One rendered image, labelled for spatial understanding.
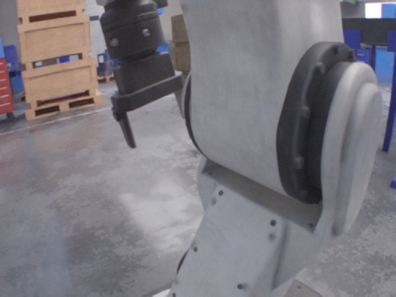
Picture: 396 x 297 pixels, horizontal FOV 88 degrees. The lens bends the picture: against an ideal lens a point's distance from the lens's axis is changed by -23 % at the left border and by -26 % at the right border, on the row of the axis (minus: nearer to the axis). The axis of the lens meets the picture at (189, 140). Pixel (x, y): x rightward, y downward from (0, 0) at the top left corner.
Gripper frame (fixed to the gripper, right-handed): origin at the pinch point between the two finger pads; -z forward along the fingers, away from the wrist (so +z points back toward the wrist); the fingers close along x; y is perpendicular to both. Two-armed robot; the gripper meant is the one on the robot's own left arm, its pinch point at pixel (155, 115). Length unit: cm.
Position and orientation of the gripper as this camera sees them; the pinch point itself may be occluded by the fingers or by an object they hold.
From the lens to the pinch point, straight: 42.7
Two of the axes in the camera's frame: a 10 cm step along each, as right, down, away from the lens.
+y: -5.7, -2.5, 7.8
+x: 7.9, -4.3, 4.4
